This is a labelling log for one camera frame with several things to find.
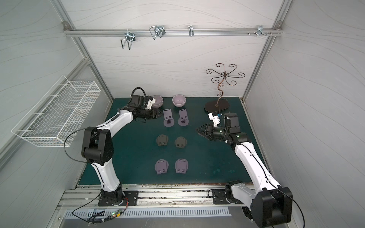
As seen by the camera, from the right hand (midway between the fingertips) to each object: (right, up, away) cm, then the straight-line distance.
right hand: (197, 130), depth 74 cm
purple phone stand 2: (-8, +3, +30) cm, 31 cm away
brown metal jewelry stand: (+22, +15, +38) cm, 47 cm away
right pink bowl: (-12, +20, +41) cm, 47 cm away
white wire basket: (-70, +7, -5) cm, 71 cm away
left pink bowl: (-28, +18, +37) cm, 50 cm away
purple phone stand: (-19, +2, +33) cm, 38 cm away
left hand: (-22, +8, +19) cm, 30 cm away
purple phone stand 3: (-21, -23, +10) cm, 33 cm away
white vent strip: (-53, -42, -3) cm, 68 cm away
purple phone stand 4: (-9, -23, +11) cm, 27 cm away
